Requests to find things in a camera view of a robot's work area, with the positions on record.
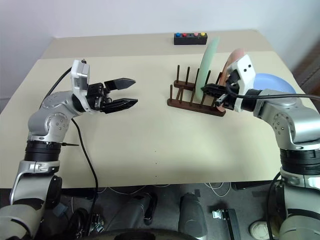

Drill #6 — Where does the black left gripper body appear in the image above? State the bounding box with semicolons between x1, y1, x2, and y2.
87;82;113;113

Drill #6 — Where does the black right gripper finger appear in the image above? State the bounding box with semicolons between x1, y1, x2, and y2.
200;83;227;97

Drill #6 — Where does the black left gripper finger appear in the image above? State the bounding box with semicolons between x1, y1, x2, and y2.
99;98;139;115
104;77;137;91

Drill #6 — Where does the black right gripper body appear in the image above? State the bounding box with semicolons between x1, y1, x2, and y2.
216;83;239;109

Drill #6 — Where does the brown wooden dish rack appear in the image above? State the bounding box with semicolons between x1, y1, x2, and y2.
166;64;227;118

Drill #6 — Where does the green plate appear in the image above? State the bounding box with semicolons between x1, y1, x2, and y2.
194;35;221;101

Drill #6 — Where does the pink plate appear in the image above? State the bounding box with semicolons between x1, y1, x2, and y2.
216;48;247;112

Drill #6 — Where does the cream table mat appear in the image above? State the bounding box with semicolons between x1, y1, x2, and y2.
0;51;320;188

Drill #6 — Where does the blue plate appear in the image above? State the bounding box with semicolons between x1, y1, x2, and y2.
252;72;296;95

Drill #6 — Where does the black button box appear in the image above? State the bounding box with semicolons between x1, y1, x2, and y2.
173;31;208;46

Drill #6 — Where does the dark grey rounded shape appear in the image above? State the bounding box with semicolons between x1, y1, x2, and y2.
179;192;208;238

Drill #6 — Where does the white round object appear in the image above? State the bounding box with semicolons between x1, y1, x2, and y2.
248;220;273;238

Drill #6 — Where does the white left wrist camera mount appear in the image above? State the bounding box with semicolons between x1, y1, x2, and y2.
70;58;95;115

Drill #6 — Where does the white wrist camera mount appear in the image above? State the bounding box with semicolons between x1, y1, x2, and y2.
70;58;95;115
226;54;257;112

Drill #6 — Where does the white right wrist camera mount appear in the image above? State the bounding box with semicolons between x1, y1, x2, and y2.
226;54;257;112

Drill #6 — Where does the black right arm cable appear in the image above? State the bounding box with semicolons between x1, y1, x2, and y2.
224;74;320;100

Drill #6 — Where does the black table frame bar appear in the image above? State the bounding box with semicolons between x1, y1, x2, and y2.
61;187;98;201
231;181;283;192

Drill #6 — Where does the white cable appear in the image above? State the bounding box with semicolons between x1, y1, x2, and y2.
203;181;232;198

